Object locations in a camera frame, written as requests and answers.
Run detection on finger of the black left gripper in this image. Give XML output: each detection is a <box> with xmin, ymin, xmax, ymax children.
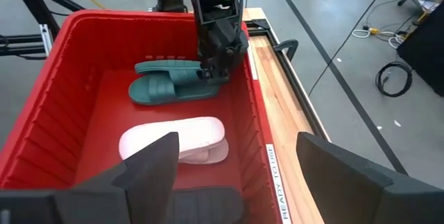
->
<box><xmin>197</xmin><ymin>59</ymin><xmax>214</xmax><ymax>82</ymax></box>
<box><xmin>214</xmin><ymin>64</ymin><xmax>232</xmax><ymax>85</ymax></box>

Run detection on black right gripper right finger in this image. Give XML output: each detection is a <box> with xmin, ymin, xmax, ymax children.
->
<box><xmin>296</xmin><ymin>131</ymin><xmax>444</xmax><ymax>224</ymax></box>

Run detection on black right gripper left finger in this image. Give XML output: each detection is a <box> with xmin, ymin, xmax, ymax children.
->
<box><xmin>55</xmin><ymin>131</ymin><xmax>180</xmax><ymax>224</ymax></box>

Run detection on teal rubber slide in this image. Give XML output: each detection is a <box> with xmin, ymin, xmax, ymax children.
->
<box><xmin>128</xmin><ymin>60</ymin><xmax>223</xmax><ymax>106</ymax></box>

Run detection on pink rubber slide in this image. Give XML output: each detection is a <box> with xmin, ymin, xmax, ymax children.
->
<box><xmin>118</xmin><ymin>116</ymin><xmax>230</xmax><ymax>165</ymax></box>

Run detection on black rubber slide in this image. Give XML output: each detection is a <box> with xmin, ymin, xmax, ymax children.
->
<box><xmin>165</xmin><ymin>186</ymin><xmax>244</xmax><ymax>224</ymax></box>

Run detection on red ribbed plastic bin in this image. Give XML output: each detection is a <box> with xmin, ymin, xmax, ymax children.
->
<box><xmin>0</xmin><ymin>8</ymin><xmax>284</xmax><ymax>224</ymax></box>

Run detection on small white bin label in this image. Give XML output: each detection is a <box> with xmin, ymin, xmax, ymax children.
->
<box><xmin>246</xmin><ymin>45</ymin><xmax>259</xmax><ymax>81</ymax></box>

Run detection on white ready to use label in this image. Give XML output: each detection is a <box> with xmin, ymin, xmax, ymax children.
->
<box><xmin>265</xmin><ymin>143</ymin><xmax>293</xmax><ymax>224</ymax></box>

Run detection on black box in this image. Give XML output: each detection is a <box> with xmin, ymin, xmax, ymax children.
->
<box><xmin>396</xmin><ymin>1</ymin><xmax>444</xmax><ymax>97</ymax></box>

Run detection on black clamp handle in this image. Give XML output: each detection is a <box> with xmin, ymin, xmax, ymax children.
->
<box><xmin>273</xmin><ymin>39</ymin><xmax>300</xmax><ymax>62</ymax></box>

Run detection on black table edge rail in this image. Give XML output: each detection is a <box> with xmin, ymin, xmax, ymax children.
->
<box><xmin>246</xmin><ymin>18</ymin><xmax>331</xmax><ymax>142</ymax></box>

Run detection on coiled black cable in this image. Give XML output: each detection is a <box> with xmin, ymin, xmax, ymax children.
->
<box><xmin>375</xmin><ymin>60</ymin><xmax>414</xmax><ymax>98</ymax></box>

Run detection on long thin black cable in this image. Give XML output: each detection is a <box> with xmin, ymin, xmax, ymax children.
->
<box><xmin>307</xmin><ymin>0</ymin><xmax>397</xmax><ymax>97</ymax></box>

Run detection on white cable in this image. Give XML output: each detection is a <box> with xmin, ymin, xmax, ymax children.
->
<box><xmin>352</xmin><ymin>26</ymin><xmax>406</xmax><ymax>50</ymax></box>

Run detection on black metal frame stand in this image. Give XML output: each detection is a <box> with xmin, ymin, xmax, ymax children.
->
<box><xmin>0</xmin><ymin>0</ymin><xmax>86</xmax><ymax>60</ymax></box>

